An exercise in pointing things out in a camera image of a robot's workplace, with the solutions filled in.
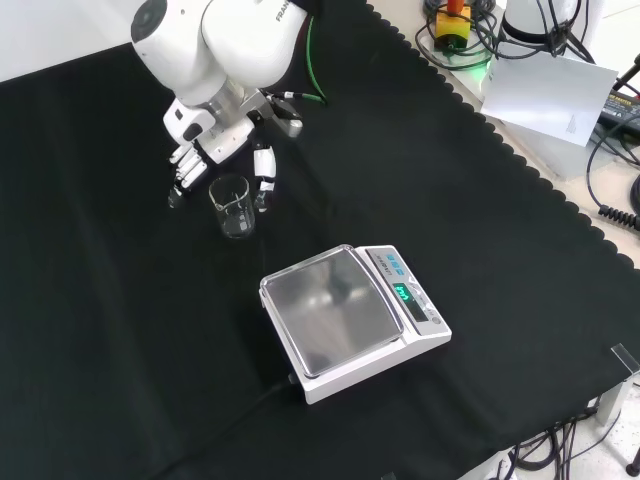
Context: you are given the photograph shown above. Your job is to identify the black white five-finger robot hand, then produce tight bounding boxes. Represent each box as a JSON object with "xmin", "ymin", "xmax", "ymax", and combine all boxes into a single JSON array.
[{"xmin": 163, "ymin": 87, "xmax": 305, "ymax": 214}]

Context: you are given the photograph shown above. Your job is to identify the clear glass beaker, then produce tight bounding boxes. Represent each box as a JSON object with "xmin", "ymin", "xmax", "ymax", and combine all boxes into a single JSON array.
[{"xmin": 208, "ymin": 174, "xmax": 257, "ymax": 240}]

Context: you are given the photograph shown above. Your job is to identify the black bench cloth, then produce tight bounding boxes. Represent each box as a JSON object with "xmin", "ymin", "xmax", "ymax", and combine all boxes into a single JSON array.
[{"xmin": 0, "ymin": 0, "xmax": 640, "ymax": 480}]

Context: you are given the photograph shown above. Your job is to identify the white electronic balance steel pan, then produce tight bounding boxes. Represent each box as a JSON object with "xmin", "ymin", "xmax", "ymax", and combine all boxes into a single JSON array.
[{"xmin": 258, "ymin": 243, "xmax": 453, "ymax": 406}]

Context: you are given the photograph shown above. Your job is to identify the yellow emergency stop button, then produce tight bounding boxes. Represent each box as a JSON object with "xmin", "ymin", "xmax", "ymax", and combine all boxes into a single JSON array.
[{"xmin": 433, "ymin": 0, "xmax": 473, "ymax": 53}]

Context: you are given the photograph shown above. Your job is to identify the pale white board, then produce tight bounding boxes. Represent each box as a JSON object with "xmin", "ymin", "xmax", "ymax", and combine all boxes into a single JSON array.
[{"xmin": 480, "ymin": 49, "xmax": 620, "ymax": 149}]

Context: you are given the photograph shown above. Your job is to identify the black power adapter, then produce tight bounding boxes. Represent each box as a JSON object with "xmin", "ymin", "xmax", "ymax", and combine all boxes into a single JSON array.
[{"xmin": 596, "ymin": 88, "xmax": 640, "ymax": 139}]

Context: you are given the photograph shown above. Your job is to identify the grey aluminium table leg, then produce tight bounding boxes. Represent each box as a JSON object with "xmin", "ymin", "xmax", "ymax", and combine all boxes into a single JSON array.
[{"xmin": 595, "ymin": 342, "xmax": 640, "ymax": 425}]

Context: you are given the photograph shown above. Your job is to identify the green cable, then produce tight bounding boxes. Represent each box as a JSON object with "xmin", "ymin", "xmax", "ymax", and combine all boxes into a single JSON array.
[{"xmin": 305, "ymin": 14, "xmax": 330, "ymax": 106}]

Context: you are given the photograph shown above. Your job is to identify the black balance power cable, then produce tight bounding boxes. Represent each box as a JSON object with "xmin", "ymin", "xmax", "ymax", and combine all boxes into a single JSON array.
[{"xmin": 169, "ymin": 372, "xmax": 299, "ymax": 469}]

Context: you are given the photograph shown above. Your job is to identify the black coiled cable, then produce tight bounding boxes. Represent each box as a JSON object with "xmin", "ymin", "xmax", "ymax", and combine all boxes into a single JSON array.
[{"xmin": 597, "ymin": 203, "xmax": 640, "ymax": 229}]

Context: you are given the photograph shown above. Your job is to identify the black floor cables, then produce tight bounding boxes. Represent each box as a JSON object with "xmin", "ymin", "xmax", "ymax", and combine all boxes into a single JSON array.
[{"xmin": 497, "ymin": 399, "xmax": 609, "ymax": 480}]

